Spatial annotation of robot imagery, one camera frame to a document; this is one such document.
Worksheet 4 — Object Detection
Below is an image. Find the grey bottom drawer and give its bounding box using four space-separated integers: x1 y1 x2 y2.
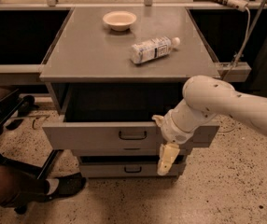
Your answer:
78 155 188 179

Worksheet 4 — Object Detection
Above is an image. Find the beige bowl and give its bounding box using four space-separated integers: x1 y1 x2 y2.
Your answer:
103 11 136 32

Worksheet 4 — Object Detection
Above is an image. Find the white cable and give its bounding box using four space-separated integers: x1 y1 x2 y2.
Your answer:
218 7 253 133

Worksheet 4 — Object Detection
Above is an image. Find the plastic bottle with label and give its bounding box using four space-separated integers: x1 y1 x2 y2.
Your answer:
131 36 181 64

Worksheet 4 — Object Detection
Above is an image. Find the grey metal frame rail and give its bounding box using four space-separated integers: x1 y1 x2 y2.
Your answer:
0 64 44 85

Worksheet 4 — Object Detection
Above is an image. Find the black office chair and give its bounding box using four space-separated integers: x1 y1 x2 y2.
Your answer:
0 83 65 216

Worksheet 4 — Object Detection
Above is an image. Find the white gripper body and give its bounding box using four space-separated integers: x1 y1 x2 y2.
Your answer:
161 110 193 145

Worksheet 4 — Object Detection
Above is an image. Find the grey drawer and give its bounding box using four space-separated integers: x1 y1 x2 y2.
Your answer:
42 114 220 151
70 147 193 157
78 155 188 179

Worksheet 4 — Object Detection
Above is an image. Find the grey top drawer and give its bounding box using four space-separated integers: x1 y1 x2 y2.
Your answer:
42 114 220 151

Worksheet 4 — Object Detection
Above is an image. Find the grey drawer cabinet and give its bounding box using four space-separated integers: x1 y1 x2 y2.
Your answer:
39 6 221 179

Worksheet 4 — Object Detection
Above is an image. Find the person's leg with shoe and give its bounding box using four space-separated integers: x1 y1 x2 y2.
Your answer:
0 166 86 207

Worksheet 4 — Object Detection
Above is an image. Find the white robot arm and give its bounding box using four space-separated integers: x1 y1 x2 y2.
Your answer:
152 76 267 175

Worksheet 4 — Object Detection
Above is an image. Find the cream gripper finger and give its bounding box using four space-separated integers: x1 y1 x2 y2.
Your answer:
152 115 164 127
157 143 180 175

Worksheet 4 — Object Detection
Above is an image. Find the grey middle drawer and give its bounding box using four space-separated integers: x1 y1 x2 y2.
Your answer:
70 147 193 157

